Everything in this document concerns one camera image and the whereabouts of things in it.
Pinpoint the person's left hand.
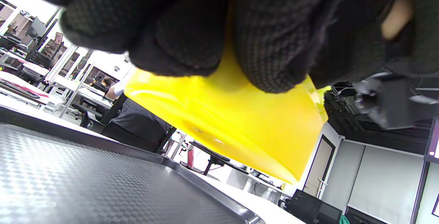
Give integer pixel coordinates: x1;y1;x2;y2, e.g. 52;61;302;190
12;0;439;93

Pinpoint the yellow plastic food container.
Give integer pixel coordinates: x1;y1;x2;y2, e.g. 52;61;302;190
123;42;330;185

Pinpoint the black mesh office chair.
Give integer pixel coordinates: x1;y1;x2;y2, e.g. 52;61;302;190
81;94;177;154

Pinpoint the black keyboard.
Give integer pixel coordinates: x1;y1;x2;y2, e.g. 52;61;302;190
190;141;231;163

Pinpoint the stack of pink sheets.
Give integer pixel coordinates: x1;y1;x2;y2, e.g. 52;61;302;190
0;70;50;98

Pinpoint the black plastic tray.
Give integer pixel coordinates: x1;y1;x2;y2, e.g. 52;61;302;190
0;106;266;224

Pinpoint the black mesh equipment cabinet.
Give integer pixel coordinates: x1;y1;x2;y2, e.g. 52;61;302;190
285;189;343;224

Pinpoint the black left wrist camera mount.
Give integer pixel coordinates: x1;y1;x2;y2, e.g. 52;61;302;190
353;73;439;130

